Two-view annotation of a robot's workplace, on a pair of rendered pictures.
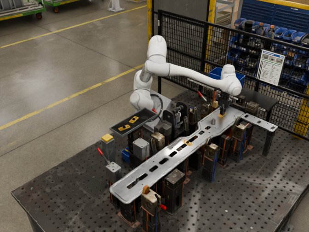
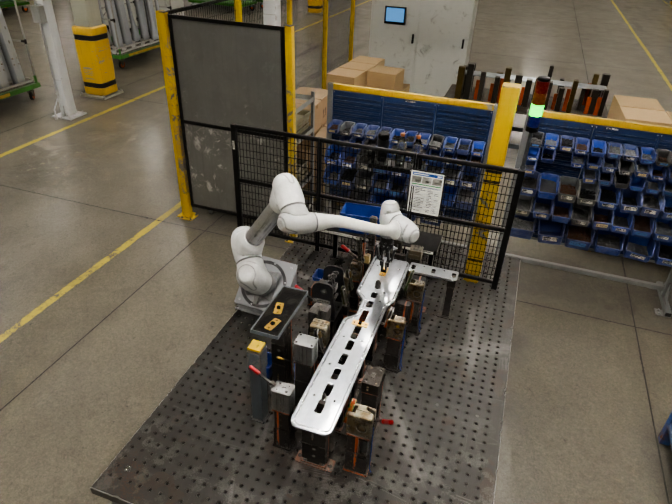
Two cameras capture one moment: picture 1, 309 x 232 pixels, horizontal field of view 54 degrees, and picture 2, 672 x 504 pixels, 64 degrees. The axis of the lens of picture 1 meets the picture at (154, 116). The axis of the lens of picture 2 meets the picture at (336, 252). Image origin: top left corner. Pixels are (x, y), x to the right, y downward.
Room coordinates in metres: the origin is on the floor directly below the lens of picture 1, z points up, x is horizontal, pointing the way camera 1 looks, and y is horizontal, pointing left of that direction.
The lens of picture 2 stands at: (-0.05, 0.80, 2.77)
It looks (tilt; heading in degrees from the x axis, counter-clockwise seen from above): 32 degrees down; 334
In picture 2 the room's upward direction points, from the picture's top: 2 degrees clockwise
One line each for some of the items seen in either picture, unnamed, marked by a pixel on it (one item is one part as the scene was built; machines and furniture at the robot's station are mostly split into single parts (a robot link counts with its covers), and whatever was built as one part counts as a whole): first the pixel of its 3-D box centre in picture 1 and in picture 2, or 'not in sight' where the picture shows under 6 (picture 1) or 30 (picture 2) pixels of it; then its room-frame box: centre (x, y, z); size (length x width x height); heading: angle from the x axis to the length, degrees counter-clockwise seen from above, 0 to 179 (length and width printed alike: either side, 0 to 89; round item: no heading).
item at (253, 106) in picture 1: (249, 120); (413, 272); (2.24, -0.86, 0.88); 0.08 x 0.08 x 0.36; 46
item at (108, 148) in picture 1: (110, 162); (258, 384); (1.67, 0.33, 0.92); 0.08 x 0.08 x 0.44; 46
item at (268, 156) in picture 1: (268, 142); (449, 296); (1.98, -0.95, 0.84); 0.11 x 0.06 x 0.29; 46
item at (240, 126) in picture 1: (237, 142); (413, 306); (1.95, -0.68, 0.87); 0.12 x 0.09 x 0.35; 46
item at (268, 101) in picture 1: (229, 89); (371, 231); (2.58, -0.73, 1.02); 0.90 x 0.22 x 0.03; 46
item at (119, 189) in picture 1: (186, 145); (360, 327); (1.77, -0.24, 1.00); 1.38 x 0.22 x 0.02; 136
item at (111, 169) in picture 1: (115, 185); (283, 416); (1.48, 0.28, 0.88); 0.11 x 0.10 x 0.36; 46
